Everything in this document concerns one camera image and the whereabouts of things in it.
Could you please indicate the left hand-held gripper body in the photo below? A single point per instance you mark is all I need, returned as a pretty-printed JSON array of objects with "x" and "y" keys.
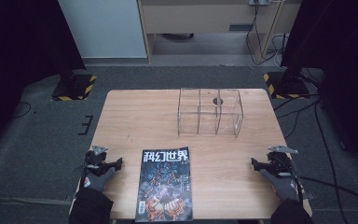
[{"x": 97, "y": 161}]

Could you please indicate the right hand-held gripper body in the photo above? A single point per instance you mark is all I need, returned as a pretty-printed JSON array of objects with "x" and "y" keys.
[{"x": 278, "y": 163}]

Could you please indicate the dark illustrated magazine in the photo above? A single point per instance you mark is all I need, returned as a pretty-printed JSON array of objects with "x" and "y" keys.
[{"x": 164, "y": 186}]

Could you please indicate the clear acrylic file rack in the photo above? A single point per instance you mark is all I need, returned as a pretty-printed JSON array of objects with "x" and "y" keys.
[{"x": 209, "y": 113}]

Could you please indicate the person's left hand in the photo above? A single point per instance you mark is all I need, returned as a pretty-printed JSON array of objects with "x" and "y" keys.
[{"x": 98, "y": 182}]

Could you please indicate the person's right hand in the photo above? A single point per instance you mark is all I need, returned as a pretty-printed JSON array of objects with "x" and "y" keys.
[{"x": 281, "y": 186}]

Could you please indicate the grey floor tape strip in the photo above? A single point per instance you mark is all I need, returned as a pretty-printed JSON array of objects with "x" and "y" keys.
[
  {"x": 309, "y": 196},
  {"x": 70, "y": 197}
]

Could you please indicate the round table hole grommet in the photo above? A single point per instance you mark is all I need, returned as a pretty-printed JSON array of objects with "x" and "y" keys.
[{"x": 217, "y": 100}]

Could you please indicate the black yellow striped stand base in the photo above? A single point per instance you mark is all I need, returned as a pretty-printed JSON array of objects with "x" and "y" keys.
[
  {"x": 289, "y": 87},
  {"x": 74, "y": 88}
]

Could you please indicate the dark curtain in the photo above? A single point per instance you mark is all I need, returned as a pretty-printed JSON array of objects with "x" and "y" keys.
[
  {"x": 21, "y": 56},
  {"x": 348, "y": 62}
]

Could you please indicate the white cabinet panel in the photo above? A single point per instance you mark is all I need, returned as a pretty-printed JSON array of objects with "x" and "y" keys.
[{"x": 105, "y": 28}]

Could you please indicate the light wooden desk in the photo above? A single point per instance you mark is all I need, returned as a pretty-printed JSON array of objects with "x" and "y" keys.
[{"x": 199, "y": 17}]

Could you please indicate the grey power strip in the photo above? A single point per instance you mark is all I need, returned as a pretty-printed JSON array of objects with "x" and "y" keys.
[{"x": 258, "y": 2}]

